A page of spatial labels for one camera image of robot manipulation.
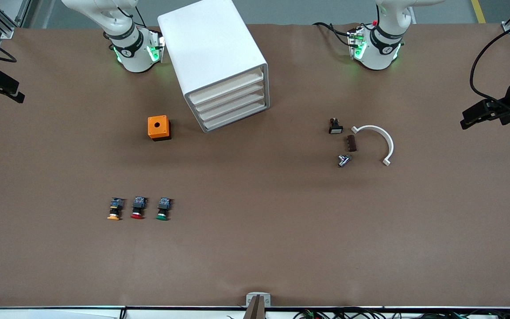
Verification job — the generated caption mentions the yellow push button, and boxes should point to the yellow push button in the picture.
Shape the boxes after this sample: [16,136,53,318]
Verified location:
[107,198,125,221]

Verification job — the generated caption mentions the orange button box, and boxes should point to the orange button box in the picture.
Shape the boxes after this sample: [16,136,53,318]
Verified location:
[147,115,172,141]

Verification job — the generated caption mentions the red push button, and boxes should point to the red push button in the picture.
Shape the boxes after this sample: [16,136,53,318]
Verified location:
[130,196,147,220]

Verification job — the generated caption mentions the green push button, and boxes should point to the green push button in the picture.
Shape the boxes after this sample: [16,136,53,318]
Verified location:
[156,197,173,221]

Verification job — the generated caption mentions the brown table mat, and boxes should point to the brown table mat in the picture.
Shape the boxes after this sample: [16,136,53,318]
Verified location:
[0,23,510,308]

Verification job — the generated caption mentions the white curved bracket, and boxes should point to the white curved bracket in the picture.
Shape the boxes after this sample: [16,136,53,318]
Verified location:
[351,125,394,167]

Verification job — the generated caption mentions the black base cable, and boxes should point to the black base cable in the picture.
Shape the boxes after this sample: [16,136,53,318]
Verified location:
[313,21,354,47]

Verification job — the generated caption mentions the tangled black cables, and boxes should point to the tangled black cables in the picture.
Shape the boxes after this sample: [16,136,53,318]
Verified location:
[293,308,510,319]

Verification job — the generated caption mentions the grey metal bracket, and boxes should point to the grey metal bracket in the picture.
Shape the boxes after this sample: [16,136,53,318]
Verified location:
[243,292,271,319]

